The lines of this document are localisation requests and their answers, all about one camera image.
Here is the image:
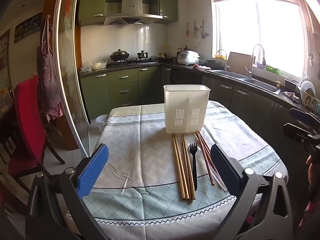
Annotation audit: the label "hanging wall utensils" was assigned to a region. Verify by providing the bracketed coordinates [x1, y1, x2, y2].
[185, 20, 211, 41]

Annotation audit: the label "gas stove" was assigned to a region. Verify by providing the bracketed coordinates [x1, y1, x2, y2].
[107, 58, 159, 67]

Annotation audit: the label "grey rag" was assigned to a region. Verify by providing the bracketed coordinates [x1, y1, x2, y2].
[282, 91, 302, 104]

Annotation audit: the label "red checked apron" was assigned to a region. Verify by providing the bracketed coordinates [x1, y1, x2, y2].
[37, 17, 63, 121]

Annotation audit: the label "dark wall poster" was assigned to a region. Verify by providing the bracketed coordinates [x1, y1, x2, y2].
[14, 12, 43, 43]

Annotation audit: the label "wooden cutting board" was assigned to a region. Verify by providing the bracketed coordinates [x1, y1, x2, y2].
[228, 52, 253, 73]

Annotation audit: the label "steel range hood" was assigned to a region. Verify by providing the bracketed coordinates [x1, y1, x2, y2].
[103, 0, 163, 26]

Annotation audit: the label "dark kitchen countertop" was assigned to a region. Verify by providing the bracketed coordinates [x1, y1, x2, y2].
[80, 61, 320, 117]

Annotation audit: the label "steel kitchen sink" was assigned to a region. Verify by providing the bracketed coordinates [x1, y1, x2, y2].
[212, 70, 281, 95]

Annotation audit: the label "white plastic utensil holder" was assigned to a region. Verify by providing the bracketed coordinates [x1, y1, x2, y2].
[163, 84, 211, 134]

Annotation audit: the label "black built-in oven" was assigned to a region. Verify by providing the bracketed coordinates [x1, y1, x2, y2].
[170, 68, 203, 86]

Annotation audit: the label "tall steel faucet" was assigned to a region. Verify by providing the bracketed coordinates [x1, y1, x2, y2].
[246, 43, 266, 78]

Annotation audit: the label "white trash bin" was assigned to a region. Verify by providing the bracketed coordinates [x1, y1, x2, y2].
[95, 114, 109, 133]

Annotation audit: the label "black plastic fork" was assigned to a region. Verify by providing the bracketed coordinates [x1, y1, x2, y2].
[188, 142, 199, 191]

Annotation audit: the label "red cushioned wooden chair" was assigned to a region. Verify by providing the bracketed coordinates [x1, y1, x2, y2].
[7, 75, 66, 182]

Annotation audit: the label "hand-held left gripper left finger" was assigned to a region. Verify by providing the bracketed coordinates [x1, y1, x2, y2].
[25, 144, 110, 240]

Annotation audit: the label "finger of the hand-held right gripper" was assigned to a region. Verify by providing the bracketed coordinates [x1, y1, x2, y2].
[283, 123, 313, 143]
[289, 108, 316, 127]

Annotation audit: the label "pale patterned tablecloth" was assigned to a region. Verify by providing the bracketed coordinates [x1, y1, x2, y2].
[82, 100, 288, 240]

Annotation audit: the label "white plastic bags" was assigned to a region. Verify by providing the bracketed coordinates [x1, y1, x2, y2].
[81, 60, 108, 74]

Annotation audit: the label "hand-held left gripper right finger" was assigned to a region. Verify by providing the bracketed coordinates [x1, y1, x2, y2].
[210, 144, 294, 240]

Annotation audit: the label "small steel faucet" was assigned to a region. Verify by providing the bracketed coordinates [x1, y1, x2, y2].
[217, 49, 228, 72]

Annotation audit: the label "green upper cabinets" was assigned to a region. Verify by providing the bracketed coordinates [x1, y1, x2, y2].
[78, 0, 179, 27]

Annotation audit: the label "window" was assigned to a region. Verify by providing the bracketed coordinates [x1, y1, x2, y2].
[212, 0, 311, 78]

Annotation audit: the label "glass sliding door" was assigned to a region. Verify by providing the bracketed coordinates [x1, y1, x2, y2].
[53, 0, 91, 158]

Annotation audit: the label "white dish rack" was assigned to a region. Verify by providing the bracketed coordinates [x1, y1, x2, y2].
[297, 78, 320, 111]

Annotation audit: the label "green plastic basin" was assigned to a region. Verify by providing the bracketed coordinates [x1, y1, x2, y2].
[265, 65, 282, 75]

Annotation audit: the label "green lower cabinets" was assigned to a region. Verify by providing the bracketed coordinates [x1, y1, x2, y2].
[80, 65, 310, 160]

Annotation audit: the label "white rice cooker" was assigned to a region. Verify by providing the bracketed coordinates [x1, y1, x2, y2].
[177, 51, 200, 65]

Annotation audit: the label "green cabinets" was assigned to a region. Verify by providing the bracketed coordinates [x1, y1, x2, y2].
[80, 65, 310, 160]
[78, 0, 179, 27]

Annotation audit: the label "black wok with lid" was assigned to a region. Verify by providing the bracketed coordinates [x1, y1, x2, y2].
[110, 49, 131, 62]

